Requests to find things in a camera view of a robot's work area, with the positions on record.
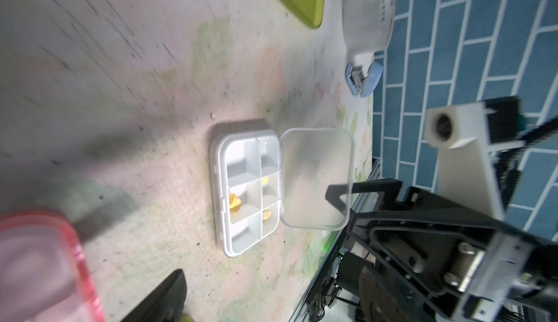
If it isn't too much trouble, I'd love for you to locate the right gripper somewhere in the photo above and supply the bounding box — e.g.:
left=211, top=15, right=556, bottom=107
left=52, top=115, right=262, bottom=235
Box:
left=325, top=178, right=557, bottom=321

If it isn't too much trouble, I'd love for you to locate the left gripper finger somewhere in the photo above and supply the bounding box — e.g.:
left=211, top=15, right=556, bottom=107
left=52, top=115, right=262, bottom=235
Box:
left=121, top=269, right=187, bottom=322

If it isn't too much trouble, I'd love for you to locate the pink pillbox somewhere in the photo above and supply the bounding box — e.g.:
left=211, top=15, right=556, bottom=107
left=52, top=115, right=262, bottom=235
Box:
left=1, top=211, right=105, bottom=321

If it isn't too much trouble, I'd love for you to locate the clear pillbox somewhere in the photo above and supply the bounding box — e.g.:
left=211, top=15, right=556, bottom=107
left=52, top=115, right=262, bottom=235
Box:
left=209, top=119, right=355, bottom=257

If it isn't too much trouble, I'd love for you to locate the blue tape dispenser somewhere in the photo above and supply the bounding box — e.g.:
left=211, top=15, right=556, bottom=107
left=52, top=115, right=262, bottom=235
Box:
left=345, top=53, right=384, bottom=98

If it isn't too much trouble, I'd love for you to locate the clear tape roll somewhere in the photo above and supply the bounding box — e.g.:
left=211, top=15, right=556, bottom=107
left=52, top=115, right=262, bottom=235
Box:
left=342, top=0, right=397, bottom=56

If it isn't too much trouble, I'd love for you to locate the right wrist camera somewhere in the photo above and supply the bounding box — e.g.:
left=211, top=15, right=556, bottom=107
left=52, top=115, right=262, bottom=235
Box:
left=424, top=97, right=525, bottom=220

